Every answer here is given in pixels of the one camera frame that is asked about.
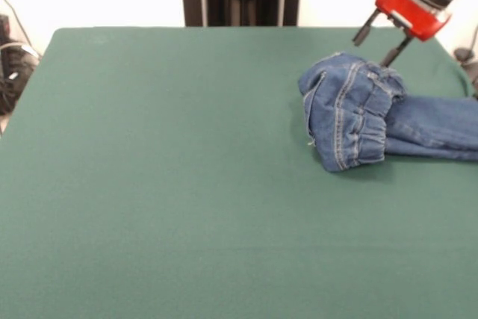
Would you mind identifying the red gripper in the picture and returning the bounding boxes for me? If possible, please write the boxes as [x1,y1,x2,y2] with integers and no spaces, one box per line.
[352,0,453,69]

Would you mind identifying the black stand base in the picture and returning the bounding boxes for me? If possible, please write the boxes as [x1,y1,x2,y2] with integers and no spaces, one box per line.
[0,14,41,115]
[453,47,478,99]

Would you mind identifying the thin grey cable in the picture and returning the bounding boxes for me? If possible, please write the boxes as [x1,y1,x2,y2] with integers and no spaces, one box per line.
[0,0,31,46]

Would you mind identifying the blue denim jeans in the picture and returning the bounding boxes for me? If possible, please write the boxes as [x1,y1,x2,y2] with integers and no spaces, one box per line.
[297,52,478,174]

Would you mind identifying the dark green table cloth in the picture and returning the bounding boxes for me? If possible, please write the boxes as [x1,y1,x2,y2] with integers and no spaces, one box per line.
[0,26,478,319]

